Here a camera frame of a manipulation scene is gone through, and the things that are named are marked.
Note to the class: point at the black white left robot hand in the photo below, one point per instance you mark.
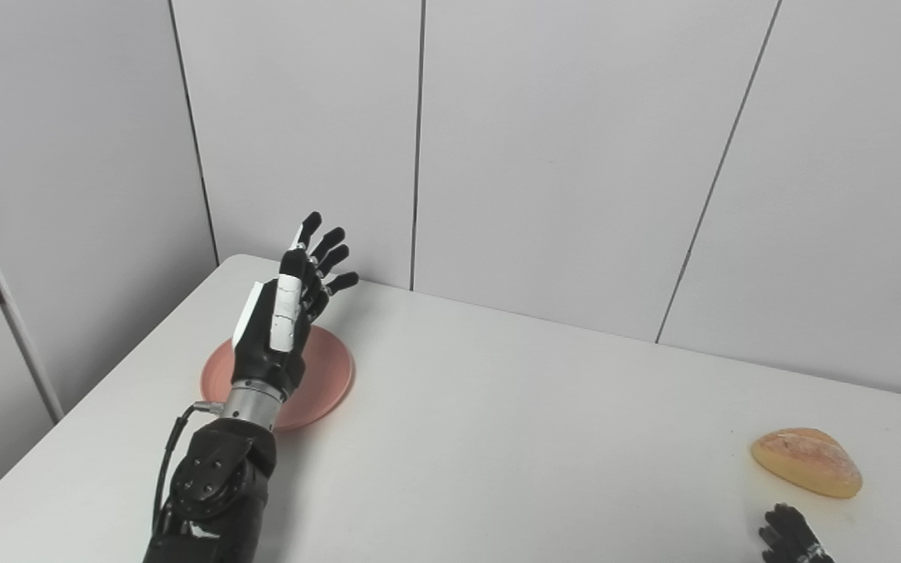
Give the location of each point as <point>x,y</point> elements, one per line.
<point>278,328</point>

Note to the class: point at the golden crusty bread roll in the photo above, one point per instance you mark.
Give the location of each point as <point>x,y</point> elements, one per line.
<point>809,461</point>

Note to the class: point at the pink round plate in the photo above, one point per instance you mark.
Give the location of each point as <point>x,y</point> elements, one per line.
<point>325,375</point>

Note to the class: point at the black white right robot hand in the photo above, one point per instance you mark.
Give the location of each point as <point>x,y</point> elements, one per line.
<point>795,539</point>

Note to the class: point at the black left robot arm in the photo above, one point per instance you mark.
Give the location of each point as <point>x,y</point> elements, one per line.
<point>220,485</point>

